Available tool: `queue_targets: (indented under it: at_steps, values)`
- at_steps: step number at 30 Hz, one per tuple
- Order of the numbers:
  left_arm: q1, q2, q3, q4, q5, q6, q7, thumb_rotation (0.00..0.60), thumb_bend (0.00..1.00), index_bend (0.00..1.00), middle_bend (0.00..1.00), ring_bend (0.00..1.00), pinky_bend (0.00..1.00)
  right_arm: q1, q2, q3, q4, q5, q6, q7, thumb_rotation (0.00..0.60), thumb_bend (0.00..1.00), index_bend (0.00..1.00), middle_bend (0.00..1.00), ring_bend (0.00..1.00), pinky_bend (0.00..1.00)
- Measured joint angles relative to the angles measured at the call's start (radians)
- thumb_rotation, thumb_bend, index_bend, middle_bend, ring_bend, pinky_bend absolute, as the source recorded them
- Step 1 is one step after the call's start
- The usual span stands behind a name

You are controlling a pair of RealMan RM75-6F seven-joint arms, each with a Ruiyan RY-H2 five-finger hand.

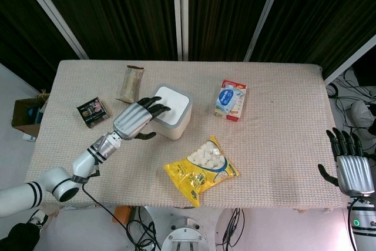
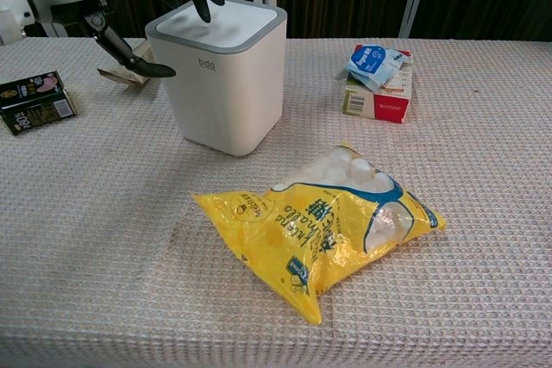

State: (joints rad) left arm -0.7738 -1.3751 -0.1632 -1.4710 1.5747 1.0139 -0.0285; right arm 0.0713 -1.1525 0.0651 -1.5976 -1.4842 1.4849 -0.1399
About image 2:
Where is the white box lid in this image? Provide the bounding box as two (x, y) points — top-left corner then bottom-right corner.
(145, 0), (288, 52)

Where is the white trash bin grey rim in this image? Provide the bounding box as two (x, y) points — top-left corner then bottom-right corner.
(145, 0), (288, 157)

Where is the beige waffle-weave tablecloth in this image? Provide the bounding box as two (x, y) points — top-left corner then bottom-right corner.
(0, 36), (552, 368)

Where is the blue and white packet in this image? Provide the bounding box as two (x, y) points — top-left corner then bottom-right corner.
(336, 44), (411, 94)

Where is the red and white carton box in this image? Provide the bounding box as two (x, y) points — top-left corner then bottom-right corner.
(342, 44), (414, 124)

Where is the yellow marshmallow bag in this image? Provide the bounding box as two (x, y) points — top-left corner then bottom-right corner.
(191, 140), (448, 326)

